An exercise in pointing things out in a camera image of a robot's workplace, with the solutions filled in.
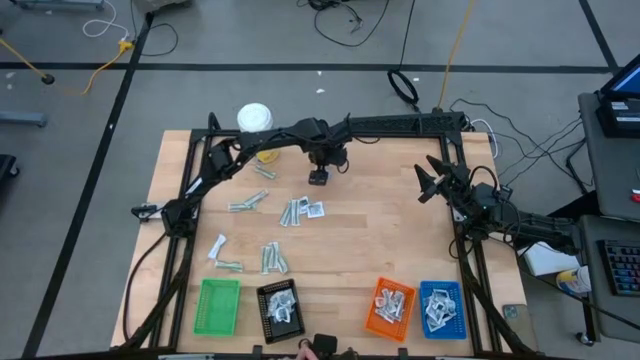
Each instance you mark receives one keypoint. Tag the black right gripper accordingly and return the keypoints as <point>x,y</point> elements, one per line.
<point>462,187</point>

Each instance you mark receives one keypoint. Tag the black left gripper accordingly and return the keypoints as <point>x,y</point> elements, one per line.
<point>327,157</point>

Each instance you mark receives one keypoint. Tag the white red ointment packet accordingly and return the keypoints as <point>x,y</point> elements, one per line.
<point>397,298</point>
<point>386,318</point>
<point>390,307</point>
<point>398,313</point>
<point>382,295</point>
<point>380,303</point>

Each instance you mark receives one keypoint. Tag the orange plastic basket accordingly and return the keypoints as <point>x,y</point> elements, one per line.
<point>375,327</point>

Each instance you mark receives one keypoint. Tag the black plastic basket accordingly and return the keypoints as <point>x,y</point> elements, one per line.
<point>265,330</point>

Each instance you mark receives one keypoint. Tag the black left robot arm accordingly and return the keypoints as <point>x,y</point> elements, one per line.
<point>280,139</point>

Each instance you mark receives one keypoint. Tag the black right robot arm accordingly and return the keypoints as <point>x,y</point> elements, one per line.
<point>530,225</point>

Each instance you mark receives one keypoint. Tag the black perforated bar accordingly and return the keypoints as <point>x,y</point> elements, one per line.
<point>400,122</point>

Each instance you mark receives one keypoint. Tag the white-lidded wipes canister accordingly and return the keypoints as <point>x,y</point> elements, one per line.
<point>255,117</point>

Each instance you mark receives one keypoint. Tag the grey phone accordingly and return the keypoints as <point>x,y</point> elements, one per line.
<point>511,312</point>

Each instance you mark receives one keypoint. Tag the blue plastic basket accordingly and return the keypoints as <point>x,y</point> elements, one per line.
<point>460,335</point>

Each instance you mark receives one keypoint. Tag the lying wipes canister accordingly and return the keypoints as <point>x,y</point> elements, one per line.
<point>575,281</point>

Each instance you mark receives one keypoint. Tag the grey desk top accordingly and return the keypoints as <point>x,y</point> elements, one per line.
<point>615,170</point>

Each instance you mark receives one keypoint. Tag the green plastic basket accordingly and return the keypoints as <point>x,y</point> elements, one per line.
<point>216,307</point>

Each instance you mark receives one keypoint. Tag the black handheld device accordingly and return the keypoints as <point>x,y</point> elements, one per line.
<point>325,344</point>

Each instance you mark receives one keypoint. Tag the black device with labels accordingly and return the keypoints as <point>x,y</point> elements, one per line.
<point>615,125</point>

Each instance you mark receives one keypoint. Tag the person's hand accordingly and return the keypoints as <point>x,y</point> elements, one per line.
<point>306,354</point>

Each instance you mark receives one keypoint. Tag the small red object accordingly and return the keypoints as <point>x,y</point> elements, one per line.
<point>636,196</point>

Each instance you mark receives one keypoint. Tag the black keyboard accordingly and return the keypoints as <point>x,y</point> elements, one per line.
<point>622,267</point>

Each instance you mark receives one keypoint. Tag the monitor with blue screen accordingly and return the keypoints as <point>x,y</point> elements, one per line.
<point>627,82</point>

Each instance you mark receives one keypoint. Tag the black caster wheel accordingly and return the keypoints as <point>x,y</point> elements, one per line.
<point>584,339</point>

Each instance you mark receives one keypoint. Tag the grey desk with keyboard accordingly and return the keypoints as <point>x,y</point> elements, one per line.
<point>615,315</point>

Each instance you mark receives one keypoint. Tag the grey floor object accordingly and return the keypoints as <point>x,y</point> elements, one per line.
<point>160,4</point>

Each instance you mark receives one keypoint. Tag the black floor disc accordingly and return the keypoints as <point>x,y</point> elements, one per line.
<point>48,79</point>

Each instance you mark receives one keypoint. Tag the long grey floor bar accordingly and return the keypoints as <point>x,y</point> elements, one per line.
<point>60,4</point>

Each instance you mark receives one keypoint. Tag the black chair base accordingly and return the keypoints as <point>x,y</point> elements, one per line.
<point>6,167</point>

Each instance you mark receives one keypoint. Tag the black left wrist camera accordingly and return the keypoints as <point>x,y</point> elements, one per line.
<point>318,177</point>

